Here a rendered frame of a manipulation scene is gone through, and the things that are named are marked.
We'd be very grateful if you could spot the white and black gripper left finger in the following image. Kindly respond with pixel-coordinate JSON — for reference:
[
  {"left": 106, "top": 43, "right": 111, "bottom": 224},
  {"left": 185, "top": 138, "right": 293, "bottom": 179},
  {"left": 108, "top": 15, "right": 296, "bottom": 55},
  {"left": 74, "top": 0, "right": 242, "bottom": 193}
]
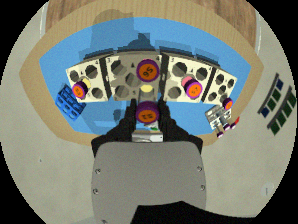
[{"left": 91, "top": 98, "right": 137, "bottom": 158}]

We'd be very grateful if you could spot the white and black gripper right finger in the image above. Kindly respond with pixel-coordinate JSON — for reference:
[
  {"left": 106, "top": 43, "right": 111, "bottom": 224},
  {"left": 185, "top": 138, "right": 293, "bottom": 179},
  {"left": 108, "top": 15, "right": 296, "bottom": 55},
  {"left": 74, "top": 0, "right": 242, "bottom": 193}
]
[{"left": 157, "top": 99, "right": 203, "bottom": 155}]

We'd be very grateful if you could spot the blue mat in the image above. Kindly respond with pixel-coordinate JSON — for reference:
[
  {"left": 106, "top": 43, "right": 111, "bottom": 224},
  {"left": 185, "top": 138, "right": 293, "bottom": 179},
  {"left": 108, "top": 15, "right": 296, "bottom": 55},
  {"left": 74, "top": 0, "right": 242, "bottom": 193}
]
[{"left": 39, "top": 17, "right": 251, "bottom": 135}]

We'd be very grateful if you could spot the white tube rack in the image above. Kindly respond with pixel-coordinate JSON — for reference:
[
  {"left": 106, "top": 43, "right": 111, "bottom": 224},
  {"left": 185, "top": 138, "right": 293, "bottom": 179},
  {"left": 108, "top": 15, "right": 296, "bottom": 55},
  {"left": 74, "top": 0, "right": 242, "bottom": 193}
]
[{"left": 204, "top": 105, "right": 231, "bottom": 130}]

